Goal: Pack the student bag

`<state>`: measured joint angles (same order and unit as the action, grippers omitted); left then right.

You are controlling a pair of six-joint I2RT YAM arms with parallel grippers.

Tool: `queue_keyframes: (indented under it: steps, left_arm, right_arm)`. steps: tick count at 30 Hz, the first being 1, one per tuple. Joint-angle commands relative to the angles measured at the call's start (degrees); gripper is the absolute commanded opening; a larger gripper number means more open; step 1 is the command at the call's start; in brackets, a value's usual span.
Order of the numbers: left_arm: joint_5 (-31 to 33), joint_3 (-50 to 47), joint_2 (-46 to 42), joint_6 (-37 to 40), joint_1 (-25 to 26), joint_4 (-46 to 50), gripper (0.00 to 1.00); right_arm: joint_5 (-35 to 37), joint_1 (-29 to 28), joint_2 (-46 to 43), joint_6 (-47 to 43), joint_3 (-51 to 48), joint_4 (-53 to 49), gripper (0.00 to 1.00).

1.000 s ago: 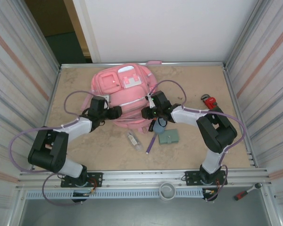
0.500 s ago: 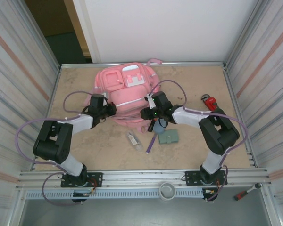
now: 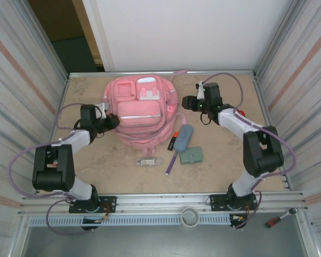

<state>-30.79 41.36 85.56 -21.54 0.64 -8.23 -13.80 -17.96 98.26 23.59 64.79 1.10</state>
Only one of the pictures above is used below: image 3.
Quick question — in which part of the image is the pink backpack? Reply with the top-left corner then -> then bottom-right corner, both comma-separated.
103,69 -> 189,150

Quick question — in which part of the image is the grey-blue glasses case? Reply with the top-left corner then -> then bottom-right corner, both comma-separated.
173,125 -> 195,153

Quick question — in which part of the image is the orange black highlighter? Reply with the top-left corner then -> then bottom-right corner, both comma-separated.
167,130 -> 180,151

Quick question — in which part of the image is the green snap wallet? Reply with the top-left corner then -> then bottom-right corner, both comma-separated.
179,147 -> 204,165

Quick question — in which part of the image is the purple pen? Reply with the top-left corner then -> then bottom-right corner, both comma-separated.
165,152 -> 179,176

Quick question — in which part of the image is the red black ratchet wrench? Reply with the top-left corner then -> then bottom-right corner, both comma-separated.
265,208 -> 298,229

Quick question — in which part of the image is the thin black camera cable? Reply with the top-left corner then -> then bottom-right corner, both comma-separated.
200,112 -> 212,126

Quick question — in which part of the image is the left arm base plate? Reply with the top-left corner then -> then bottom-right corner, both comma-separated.
68,195 -> 117,214

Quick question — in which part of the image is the aluminium table frame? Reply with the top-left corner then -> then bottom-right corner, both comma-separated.
18,70 -> 311,218

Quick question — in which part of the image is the small wired circuit board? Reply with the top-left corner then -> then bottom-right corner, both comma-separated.
230,213 -> 248,224
81,215 -> 109,224

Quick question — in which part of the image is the slotted cable duct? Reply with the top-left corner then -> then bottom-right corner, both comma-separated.
28,215 -> 232,227

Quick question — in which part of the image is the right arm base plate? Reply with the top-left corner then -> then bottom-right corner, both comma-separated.
209,194 -> 257,212

